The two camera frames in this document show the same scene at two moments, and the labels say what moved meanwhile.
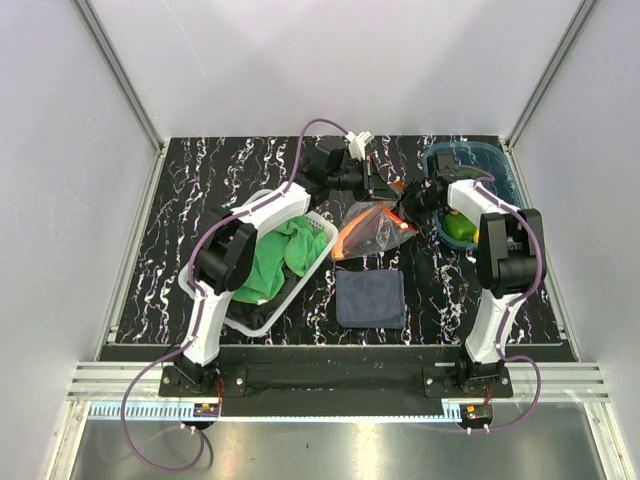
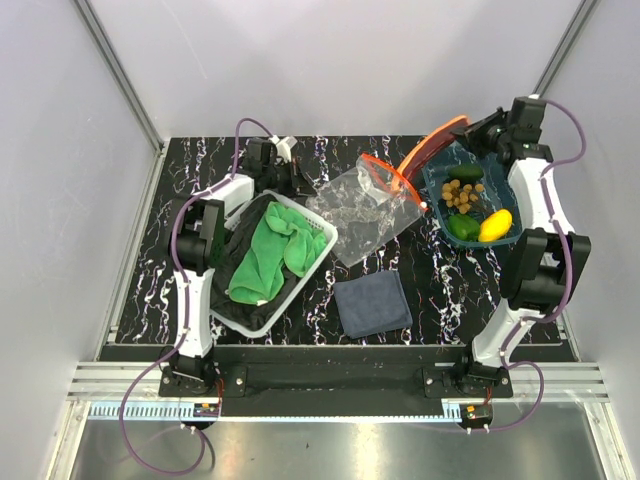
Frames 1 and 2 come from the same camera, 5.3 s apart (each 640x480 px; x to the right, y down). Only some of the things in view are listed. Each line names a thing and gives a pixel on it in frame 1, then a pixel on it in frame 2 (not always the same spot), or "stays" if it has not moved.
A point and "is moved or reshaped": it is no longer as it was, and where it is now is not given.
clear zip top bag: (370, 227) is moved or reshaped
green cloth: (293, 246) stays
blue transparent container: (485, 181) stays
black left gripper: (380, 189) → (296, 181)
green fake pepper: (459, 227) stays
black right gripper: (408, 208) → (473, 133)
